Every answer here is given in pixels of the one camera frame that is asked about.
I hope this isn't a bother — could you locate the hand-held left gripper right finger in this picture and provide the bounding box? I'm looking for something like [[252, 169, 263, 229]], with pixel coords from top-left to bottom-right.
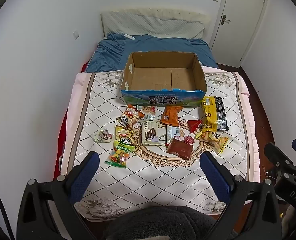
[[199, 151, 281, 240]]

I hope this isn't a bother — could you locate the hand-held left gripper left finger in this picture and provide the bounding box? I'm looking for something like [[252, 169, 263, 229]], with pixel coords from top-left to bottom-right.
[[17, 151, 100, 240]]

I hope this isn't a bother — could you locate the yellow cracker packet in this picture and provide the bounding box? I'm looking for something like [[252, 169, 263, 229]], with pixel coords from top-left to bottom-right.
[[195, 129, 230, 154]]

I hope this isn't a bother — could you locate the green candy packet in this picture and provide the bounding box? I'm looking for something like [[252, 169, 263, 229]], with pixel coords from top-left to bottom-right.
[[105, 140, 135, 168]]

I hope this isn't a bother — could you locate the brown-red snack packet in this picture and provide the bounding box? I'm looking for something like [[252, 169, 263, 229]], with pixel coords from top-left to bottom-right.
[[166, 137, 194, 161]]

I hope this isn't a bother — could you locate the yellow panda snack packet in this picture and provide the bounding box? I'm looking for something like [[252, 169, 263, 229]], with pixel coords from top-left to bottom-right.
[[115, 125, 136, 146]]

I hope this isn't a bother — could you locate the white and red snack packet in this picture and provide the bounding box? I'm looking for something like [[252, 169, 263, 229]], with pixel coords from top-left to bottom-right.
[[165, 125, 185, 147]]

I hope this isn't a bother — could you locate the yellow and black snack packet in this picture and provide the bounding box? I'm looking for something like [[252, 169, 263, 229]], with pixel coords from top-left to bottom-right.
[[202, 96, 229, 132]]

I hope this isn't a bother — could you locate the white chocolate cookie packet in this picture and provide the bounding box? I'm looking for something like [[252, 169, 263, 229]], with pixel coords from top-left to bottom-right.
[[140, 121, 167, 146]]

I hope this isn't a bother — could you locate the cardboard box with blue print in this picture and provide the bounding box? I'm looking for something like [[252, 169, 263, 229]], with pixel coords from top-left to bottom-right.
[[120, 52, 208, 108]]

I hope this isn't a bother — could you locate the red bed sheet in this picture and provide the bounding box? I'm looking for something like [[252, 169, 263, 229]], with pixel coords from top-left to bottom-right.
[[53, 62, 89, 180]]

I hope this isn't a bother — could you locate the small white snack packet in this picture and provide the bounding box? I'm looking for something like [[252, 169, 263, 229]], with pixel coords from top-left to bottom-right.
[[92, 128, 113, 143]]

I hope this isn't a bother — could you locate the floral printed quilt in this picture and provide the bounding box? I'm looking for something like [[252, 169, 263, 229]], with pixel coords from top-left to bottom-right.
[[59, 66, 261, 222]]

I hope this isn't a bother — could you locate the small red triangular packet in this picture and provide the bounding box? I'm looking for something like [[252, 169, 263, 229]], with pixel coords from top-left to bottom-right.
[[187, 120, 203, 134]]

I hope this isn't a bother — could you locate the grey fuzzy clothing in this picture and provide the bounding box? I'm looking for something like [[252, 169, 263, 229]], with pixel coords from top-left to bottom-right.
[[105, 205, 238, 240]]

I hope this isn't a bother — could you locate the orange panda snack packet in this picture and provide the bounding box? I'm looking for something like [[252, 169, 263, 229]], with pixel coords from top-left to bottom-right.
[[117, 104, 145, 128]]

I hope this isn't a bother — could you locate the plain orange snack packet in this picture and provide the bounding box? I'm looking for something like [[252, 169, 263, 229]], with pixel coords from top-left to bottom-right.
[[160, 106, 184, 126]]

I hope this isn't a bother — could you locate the white oat biscuit packet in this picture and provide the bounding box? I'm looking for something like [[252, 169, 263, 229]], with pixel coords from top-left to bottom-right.
[[137, 105, 156, 123]]

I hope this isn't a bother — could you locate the white door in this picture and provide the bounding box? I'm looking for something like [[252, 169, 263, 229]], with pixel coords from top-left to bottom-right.
[[209, 0, 270, 68]]

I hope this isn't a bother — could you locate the blue blanket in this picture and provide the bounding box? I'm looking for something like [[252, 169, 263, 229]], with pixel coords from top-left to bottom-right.
[[84, 33, 219, 73]]

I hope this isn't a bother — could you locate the white quilted pillow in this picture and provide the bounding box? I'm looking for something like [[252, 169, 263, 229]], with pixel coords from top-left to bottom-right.
[[100, 8, 211, 40]]

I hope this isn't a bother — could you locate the black cable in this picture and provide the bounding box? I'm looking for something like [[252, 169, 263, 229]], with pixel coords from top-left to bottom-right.
[[0, 175, 16, 240]]

